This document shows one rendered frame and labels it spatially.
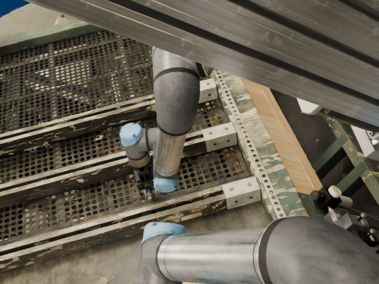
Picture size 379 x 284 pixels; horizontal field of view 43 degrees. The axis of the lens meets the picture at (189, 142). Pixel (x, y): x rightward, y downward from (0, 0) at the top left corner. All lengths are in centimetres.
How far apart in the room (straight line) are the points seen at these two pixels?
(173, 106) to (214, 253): 57
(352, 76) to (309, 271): 22
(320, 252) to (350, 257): 3
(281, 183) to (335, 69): 124
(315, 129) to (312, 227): 240
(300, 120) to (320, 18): 255
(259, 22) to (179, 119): 73
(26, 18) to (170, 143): 628
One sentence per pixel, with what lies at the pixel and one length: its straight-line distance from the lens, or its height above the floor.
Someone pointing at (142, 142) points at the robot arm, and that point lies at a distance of 156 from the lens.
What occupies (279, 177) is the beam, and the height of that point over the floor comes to 85.
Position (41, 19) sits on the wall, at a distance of 744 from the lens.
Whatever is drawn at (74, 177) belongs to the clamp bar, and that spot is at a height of 143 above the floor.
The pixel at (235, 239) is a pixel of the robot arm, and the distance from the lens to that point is 63.
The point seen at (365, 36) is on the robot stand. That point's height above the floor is 165.
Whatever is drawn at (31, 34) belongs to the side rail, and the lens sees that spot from 279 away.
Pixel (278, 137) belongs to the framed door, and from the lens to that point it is 254.
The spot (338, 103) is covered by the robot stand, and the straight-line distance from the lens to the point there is 60.
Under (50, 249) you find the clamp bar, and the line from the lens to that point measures 178.
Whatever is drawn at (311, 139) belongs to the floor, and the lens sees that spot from 293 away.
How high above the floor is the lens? 203
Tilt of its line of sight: 30 degrees down
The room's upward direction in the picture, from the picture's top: 76 degrees counter-clockwise
